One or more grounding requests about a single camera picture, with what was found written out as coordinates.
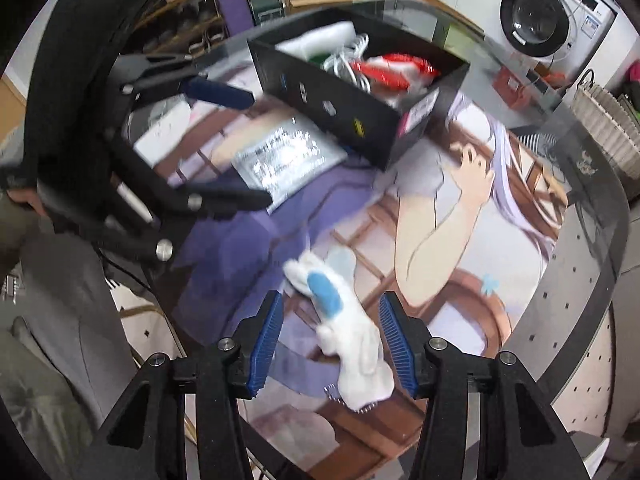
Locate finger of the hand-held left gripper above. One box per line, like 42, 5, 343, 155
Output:
97, 127, 275, 267
107, 52, 254, 111

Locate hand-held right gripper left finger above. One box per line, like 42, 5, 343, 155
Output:
90, 290, 286, 480

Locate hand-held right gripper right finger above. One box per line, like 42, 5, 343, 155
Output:
378, 290, 591, 480

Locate white and blue sock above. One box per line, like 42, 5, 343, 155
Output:
282, 251, 394, 412

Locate silver packet with black text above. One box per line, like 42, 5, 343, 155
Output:
232, 115, 349, 216

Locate black cardboard box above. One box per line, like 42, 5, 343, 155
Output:
247, 7, 471, 172

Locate white foam piece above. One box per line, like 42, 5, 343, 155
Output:
275, 21, 359, 61

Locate white cable bundle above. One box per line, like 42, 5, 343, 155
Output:
320, 32, 374, 94

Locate red and white packet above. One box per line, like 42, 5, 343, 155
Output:
350, 51, 441, 92

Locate dark green box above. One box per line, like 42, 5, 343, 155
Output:
247, 0, 286, 26

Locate wooden shoe rack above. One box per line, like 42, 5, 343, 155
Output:
100, 0, 226, 59

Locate printed desk mat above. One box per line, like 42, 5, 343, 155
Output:
127, 85, 572, 480

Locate person's olive jacket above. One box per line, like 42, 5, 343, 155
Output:
0, 195, 44, 281

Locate person's grey pants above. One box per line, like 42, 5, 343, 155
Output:
0, 230, 151, 461

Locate red box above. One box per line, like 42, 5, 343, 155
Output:
492, 62, 566, 109

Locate white wicker basket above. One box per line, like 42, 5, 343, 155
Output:
570, 67, 640, 181

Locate white washing machine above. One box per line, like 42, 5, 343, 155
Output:
499, 0, 619, 74

